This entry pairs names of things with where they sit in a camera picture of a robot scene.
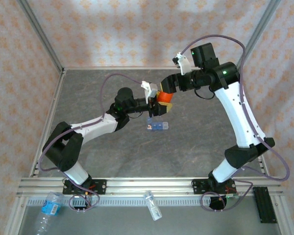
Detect clear water bottle blue label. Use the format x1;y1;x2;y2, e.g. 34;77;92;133
35;191;64;235

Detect black ribbed rail block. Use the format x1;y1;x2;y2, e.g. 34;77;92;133
252;187;277;224

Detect small clear plastic bottle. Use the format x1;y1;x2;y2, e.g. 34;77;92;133
143;190;163;221

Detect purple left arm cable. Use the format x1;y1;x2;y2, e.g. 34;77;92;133
38;73;144;212

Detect aluminium table edge bar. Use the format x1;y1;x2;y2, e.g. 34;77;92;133
62;65;237;71

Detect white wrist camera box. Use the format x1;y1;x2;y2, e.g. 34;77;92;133
171;52;192;76
141;80;159;103

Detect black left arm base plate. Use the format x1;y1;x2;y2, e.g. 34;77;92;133
62;179;107;195

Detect blue clear pill organizer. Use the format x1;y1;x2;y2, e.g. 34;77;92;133
146;117;170;132

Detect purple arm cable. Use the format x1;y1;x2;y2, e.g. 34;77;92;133
38;73;144;212
180;35;291;212

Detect wide aluminium mounting rail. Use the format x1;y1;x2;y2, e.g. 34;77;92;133
16;176;284;196

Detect aluminium frame post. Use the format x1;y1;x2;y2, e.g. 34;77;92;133
235;0;282;71
16;0;64;71

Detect orange pill bottle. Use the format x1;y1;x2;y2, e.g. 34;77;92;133
156;91;174;104

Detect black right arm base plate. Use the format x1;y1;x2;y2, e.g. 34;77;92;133
191;178;236;195

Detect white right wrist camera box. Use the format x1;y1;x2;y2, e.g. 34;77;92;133
171;52;192;76

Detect aluminium table side rail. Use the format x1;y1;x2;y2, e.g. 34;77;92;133
29;70;67;177
234;70;270;177

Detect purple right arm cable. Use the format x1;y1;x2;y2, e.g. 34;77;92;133
180;35;291;212

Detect aluminium lower frame bar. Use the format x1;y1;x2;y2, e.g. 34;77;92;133
3;195;27;235
269;195;294;235

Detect grey slotted cable duct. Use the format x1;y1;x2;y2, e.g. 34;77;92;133
26;197;258;207

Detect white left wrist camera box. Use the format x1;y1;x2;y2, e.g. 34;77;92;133
141;80;159;103

